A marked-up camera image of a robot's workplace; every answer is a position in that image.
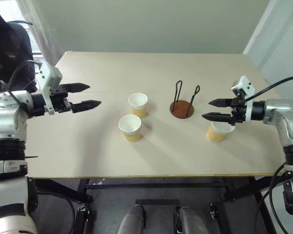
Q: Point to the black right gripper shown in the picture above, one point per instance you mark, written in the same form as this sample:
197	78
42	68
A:
238	109

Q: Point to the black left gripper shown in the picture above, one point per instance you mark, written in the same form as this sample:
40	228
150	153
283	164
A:
59	93

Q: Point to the white and tan paper cup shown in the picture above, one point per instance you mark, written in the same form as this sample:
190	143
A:
215	135
130	128
138	108

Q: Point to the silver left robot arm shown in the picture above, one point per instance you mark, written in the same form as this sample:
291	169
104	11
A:
5	114

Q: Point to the window with blinds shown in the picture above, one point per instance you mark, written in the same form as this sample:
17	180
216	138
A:
36	52

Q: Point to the white sheer curtain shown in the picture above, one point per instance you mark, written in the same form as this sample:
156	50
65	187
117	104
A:
46	29

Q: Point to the black mesh office chair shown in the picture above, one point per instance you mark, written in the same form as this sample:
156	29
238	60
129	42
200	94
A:
7	48

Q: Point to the black flat floor strip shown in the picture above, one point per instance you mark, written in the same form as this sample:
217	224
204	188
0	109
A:
157	202

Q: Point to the dark grey rounded shape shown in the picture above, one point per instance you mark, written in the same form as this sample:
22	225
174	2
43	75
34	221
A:
130	221
193	221

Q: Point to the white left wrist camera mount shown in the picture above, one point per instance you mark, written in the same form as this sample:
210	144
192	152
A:
47	74

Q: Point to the black metal table frame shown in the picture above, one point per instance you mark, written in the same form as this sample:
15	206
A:
156	186

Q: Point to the black metal floor bracket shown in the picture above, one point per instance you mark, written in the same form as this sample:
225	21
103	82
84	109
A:
215	212
81	221

